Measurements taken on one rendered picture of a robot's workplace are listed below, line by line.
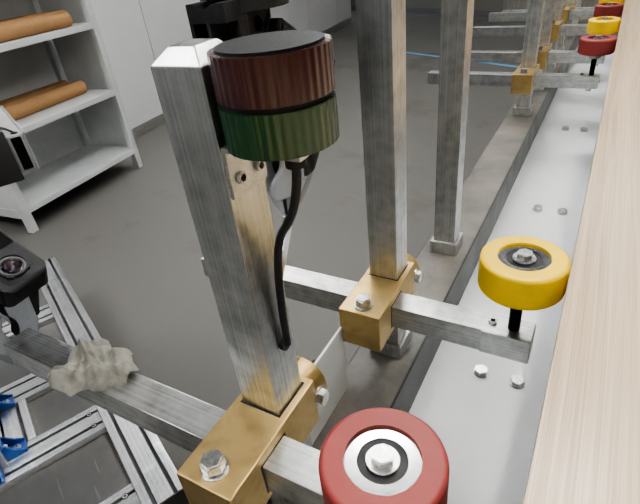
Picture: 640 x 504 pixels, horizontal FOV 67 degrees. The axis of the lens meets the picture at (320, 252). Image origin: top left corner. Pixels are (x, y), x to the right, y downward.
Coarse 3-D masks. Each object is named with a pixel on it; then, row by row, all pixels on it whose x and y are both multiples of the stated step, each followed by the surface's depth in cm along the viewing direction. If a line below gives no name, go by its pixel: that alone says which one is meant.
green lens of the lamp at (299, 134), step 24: (336, 96) 24; (240, 120) 23; (264, 120) 22; (288, 120) 22; (312, 120) 23; (336, 120) 24; (240, 144) 23; (264, 144) 23; (288, 144) 23; (312, 144) 23
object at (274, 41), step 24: (216, 48) 23; (240, 48) 22; (264, 48) 22; (288, 48) 21; (240, 168) 27; (264, 168) 29; (288, 168) 26; (240, 192) 28; (288, 216) 28; (288, 336) 35
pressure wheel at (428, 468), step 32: (352, 416) 33; (384, 416) 32; (352, 448) 31; (384, 448) 30; (416, 448) 30; (320, 480) 29; (352, 480) 29; (384, 480) 29; (416, 480) 28; (448, 480) 29
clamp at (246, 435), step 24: (312, 384) 40; (240, 408) 39; (288, 408) 38; (312, 408) 41; (216, 432) 37; (240, 432) 37; (264, 432) 37; (288, 432) 38; (192, 456) 36; (240, 456) 35; (264, 456) 35; (192, 480) 34; (240, 480) 34; (264, 480) 36
